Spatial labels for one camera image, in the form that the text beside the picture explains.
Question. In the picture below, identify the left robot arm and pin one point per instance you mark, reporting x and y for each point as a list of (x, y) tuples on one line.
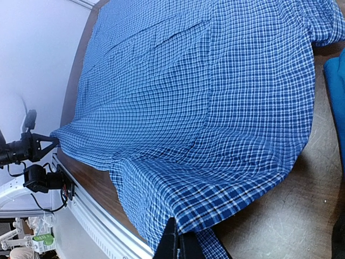
[(14, 188)]

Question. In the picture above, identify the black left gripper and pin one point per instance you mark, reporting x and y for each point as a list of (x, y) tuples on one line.
[(19, 151)]

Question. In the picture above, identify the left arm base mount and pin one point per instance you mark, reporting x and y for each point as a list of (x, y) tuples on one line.
[(37, 179)]

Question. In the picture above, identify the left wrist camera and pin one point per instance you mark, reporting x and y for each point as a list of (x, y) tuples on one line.
[(29, 121)]

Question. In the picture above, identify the folded blue garment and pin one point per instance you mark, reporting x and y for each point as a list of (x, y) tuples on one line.
[(334, 75)]

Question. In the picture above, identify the aluminium front rail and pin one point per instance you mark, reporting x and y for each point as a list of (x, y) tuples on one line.
[(108, 233)]

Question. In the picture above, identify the blue checked button shirt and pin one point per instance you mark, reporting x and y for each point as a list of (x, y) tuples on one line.
[(197, 108)]

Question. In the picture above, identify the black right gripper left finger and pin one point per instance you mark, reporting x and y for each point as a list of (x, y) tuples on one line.
[(168, 245)]

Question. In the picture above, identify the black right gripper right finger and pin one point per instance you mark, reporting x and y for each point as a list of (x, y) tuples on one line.
[(189, 246)]

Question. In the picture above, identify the green white carton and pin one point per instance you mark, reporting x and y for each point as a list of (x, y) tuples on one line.
[(43, 243)]

